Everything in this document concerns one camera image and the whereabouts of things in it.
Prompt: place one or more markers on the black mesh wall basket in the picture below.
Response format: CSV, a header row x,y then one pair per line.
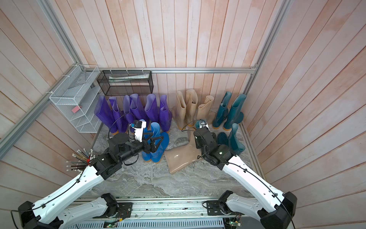
x,y
122,89

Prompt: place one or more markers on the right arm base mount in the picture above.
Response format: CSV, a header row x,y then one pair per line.
x,y
218,207

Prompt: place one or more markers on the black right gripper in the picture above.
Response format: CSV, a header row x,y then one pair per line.
x,y
198,145

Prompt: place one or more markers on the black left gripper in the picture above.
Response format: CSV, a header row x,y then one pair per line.
x,y
153,148

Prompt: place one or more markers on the beige rain boot large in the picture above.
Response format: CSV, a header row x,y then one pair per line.
x,y
179,110

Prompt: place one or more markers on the beige rain boot lying small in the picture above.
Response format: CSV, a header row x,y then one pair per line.
x,y
182,156

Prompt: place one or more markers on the purple rain boot back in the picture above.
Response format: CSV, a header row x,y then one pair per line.
x,y
165,116

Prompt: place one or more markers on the aluminium frame rails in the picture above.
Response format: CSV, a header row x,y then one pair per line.
x,y
209,46

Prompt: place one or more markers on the pink eraser block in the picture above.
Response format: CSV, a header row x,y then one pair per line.
x,y
75,109

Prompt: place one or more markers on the blue rain boot front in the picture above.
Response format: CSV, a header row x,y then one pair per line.
x,y
157,155

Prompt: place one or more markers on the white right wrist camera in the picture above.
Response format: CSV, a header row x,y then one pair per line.
x,y
201,124

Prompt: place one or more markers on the paper sheet in basket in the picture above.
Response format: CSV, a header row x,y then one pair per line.
x,y
129,78

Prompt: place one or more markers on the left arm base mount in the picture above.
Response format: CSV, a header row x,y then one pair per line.
x,y
123,210

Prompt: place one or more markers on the blue rain boot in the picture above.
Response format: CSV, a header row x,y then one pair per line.
x,y
157,155
146,136

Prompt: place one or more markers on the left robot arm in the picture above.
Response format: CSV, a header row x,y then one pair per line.
x,y
53,212

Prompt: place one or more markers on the white wire wall shelf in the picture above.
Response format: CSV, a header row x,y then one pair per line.
x,y
78,88

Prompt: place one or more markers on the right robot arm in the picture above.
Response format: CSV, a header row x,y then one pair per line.
x,y
272,207

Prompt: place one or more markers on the teal rain boot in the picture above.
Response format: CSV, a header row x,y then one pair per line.
x,y
222,137
235,145
223,111
235,115

